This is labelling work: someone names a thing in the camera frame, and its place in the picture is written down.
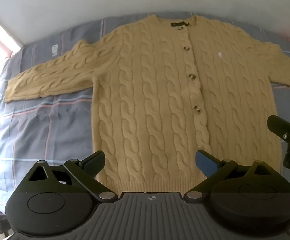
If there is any blue-grey plaid bedsheet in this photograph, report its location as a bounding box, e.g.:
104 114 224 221
0 10 290 205

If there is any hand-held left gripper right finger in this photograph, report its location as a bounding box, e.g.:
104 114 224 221
184 149 275 202

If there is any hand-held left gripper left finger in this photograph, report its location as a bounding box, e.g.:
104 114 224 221
28 150 118 202

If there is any yellow cable-knit cardigan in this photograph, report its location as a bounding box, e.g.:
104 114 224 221
5 15 290 193

